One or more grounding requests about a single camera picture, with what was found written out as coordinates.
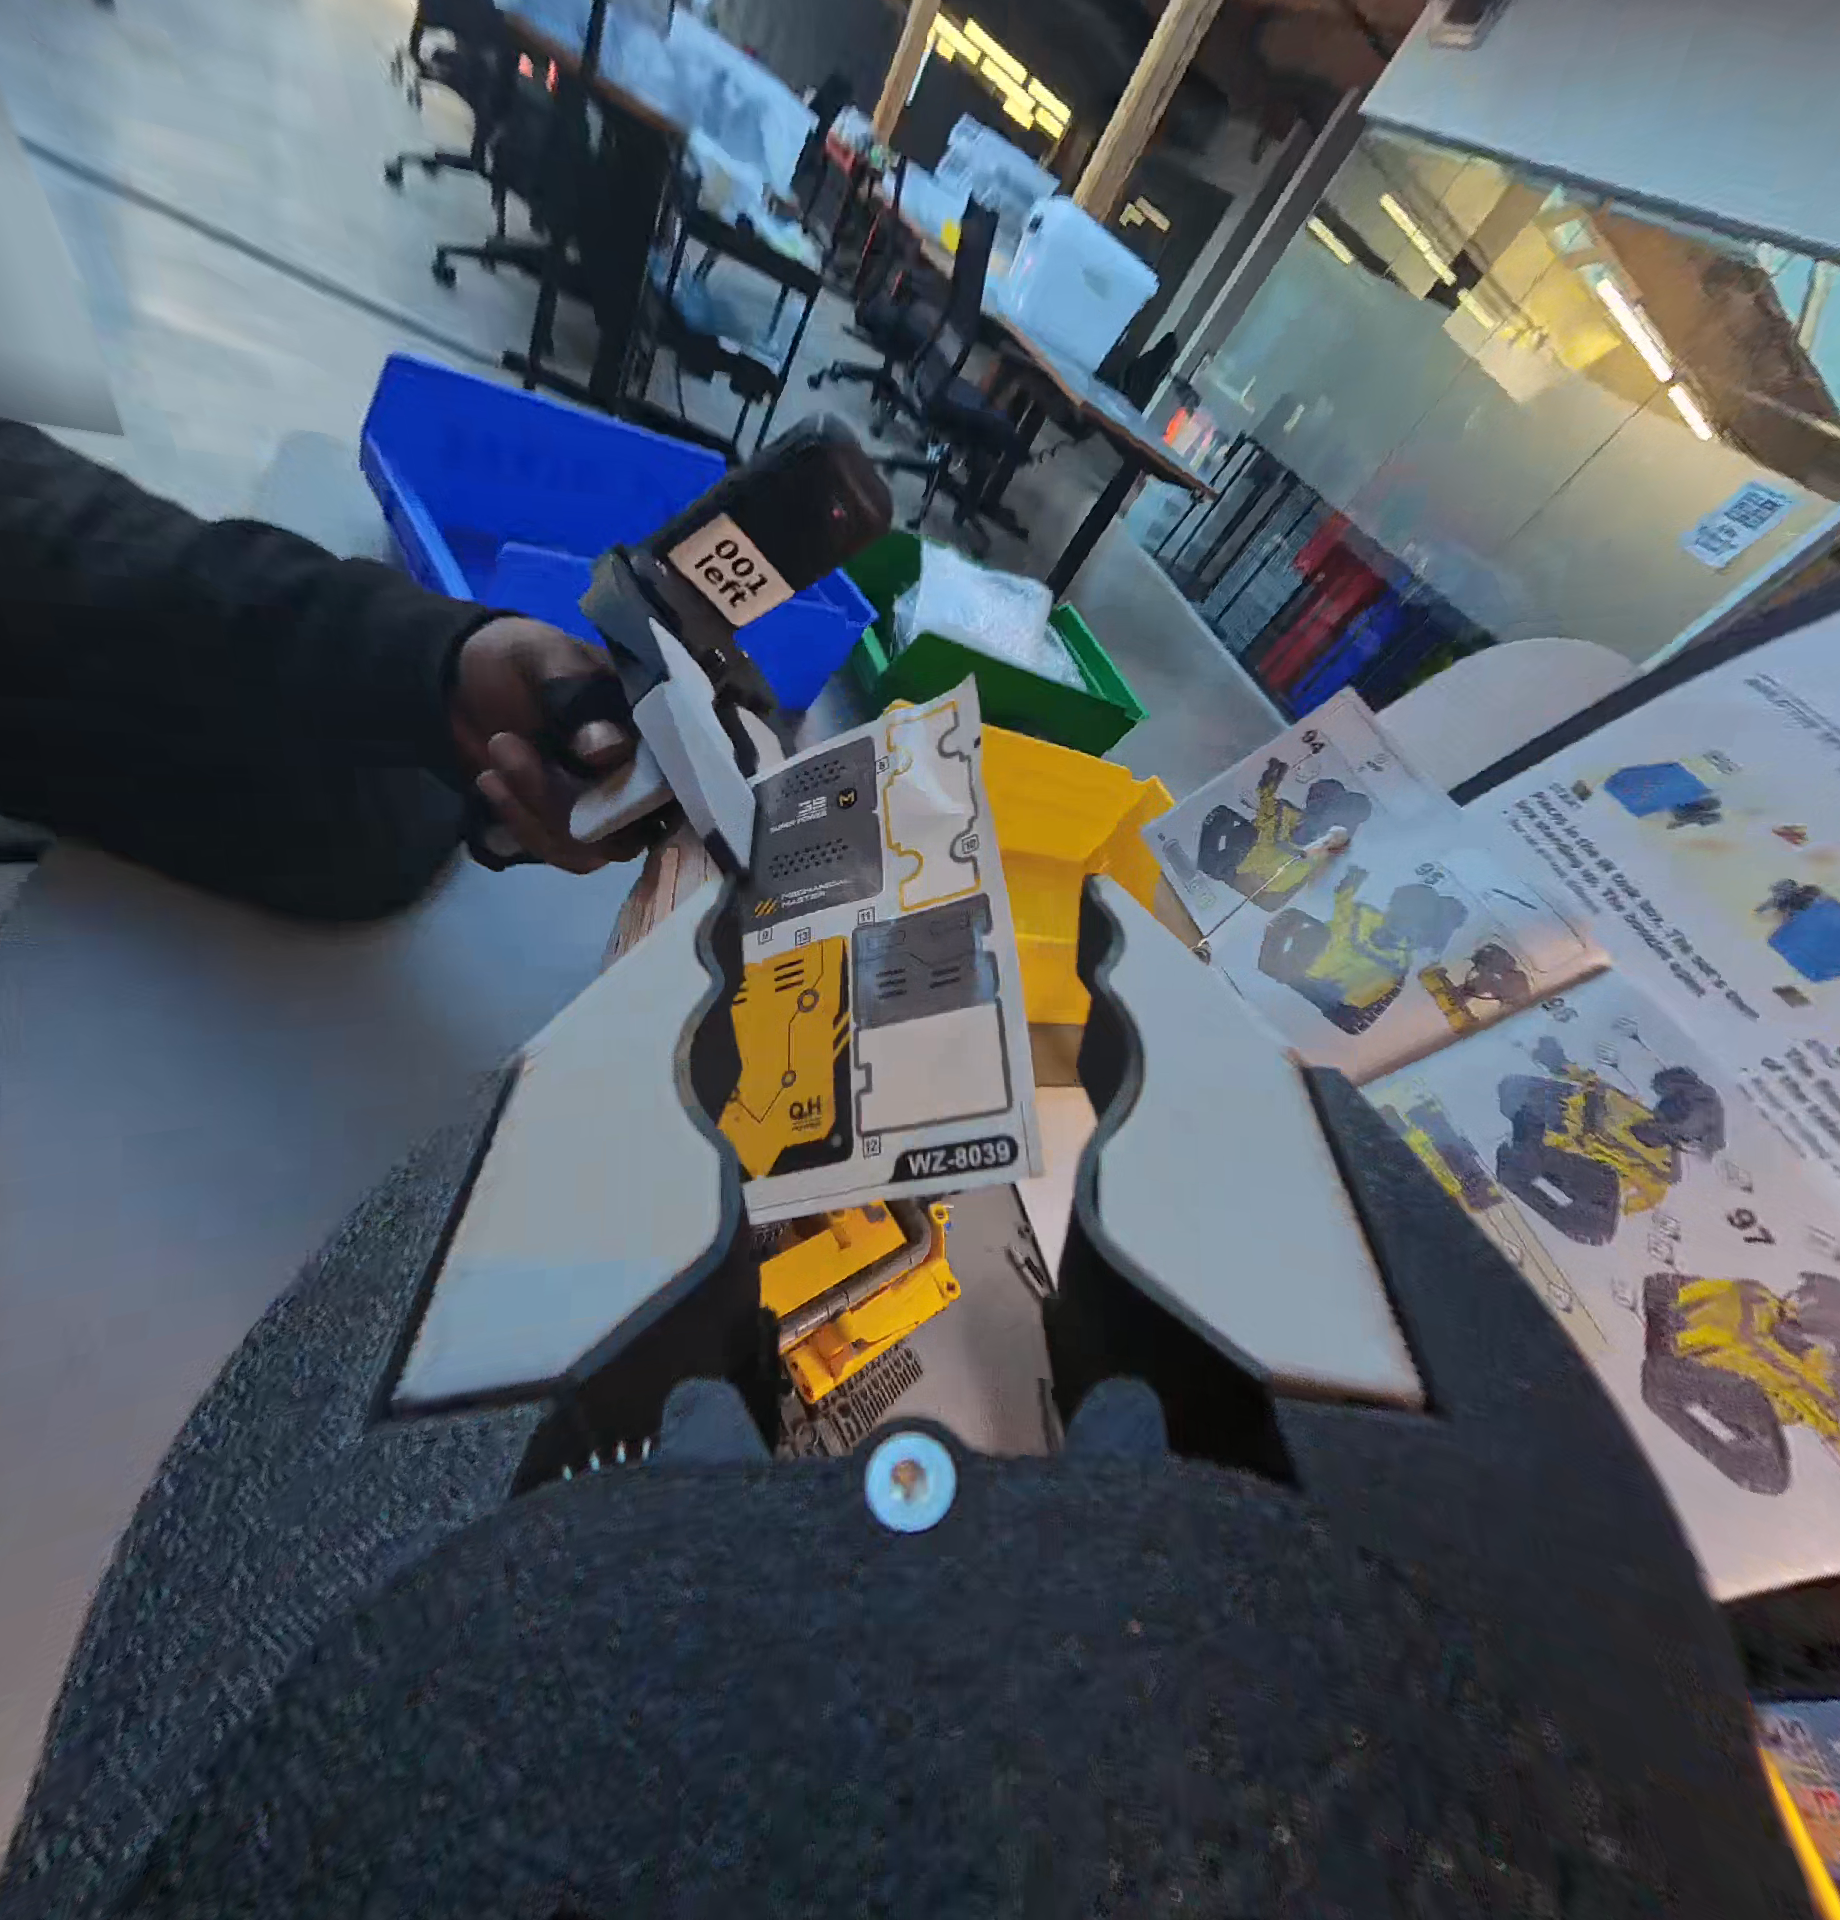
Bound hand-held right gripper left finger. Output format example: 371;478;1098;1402
394;880;779;1456

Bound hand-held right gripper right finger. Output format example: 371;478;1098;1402
1052;876;1426;1455

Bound yellow tracked brick robot model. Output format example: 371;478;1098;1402
753;1197;962;1459

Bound white sticker sheet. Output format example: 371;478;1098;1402
728;672;1045;1226

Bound robot model instruction booklet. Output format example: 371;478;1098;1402
1141;685;1840;1603

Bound wooden background desk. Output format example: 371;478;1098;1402
492;0;832;461
982;293;1220;604

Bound black background office chair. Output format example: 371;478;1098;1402
812;198;1040;560
385;0;568;288

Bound clear bubble wrap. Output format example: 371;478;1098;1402
891;539;1083;689

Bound green storage bin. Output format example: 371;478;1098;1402
842;527;1152;759

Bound blue storage bin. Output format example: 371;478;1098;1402
356;349;879;717

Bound yellow plastic storage bin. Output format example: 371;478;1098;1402
979;725;1179;1032

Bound white plastic container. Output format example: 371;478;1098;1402
998;196;1162;380

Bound stacked red blue bins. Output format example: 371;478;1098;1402
1245;506;1468;723

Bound blue printed cardboard box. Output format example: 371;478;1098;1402
1752;1693;1840;1920

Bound white paper notice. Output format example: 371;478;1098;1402
1681;478;1804;572

